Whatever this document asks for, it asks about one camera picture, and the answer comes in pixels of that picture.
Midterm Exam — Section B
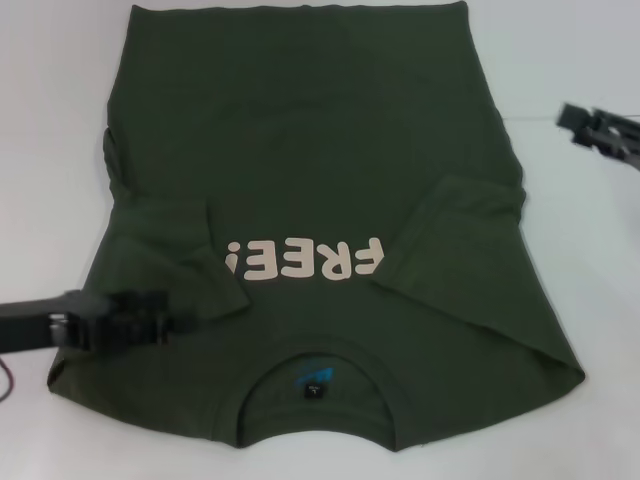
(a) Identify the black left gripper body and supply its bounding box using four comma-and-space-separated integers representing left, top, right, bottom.
0, 290, 114, 354

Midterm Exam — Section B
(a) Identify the dark green FREE t-shirt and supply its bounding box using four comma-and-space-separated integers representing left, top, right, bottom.
46, 2, 589, 449

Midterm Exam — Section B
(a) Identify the dark left gripper cable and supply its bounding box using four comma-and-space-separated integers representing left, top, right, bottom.
0, 354, 17, 401

